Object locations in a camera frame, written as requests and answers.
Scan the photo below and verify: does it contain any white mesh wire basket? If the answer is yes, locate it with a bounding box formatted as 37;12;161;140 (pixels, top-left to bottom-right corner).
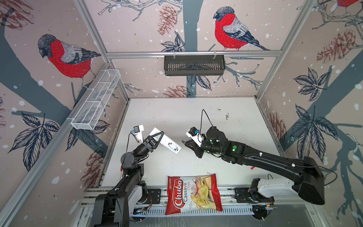
71;69;121;130

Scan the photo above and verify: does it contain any black hanging wire basket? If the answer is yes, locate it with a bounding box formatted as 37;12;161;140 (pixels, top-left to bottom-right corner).
164;55;226;76

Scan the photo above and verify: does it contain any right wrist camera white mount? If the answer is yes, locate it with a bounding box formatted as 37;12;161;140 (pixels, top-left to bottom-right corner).
186;127;205;147

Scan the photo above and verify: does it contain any white remote control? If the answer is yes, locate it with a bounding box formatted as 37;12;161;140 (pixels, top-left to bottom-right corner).
149;128;182;155

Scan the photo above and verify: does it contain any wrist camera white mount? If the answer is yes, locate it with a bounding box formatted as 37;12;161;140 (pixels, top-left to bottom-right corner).
186;127;205;147
131;125;144;143

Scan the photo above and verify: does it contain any red Chuba cassava chips bag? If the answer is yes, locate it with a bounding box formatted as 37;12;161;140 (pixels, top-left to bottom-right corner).
165;174;223;215

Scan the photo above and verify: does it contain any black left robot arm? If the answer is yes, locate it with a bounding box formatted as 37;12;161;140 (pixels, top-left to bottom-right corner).
91;131;164;227

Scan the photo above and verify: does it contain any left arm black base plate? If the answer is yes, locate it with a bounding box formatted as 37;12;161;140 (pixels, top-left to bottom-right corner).
140;189;161;204

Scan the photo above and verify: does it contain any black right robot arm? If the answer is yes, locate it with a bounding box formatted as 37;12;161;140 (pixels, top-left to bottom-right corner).
184;126;325;205

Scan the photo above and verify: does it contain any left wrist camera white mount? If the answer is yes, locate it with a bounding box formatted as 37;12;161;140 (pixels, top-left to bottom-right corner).
131;125;144;143

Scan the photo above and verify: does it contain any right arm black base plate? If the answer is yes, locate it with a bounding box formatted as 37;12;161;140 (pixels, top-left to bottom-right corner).
234;188;275;204

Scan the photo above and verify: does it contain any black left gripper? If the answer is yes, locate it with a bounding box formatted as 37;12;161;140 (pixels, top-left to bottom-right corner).
131;133;164;164

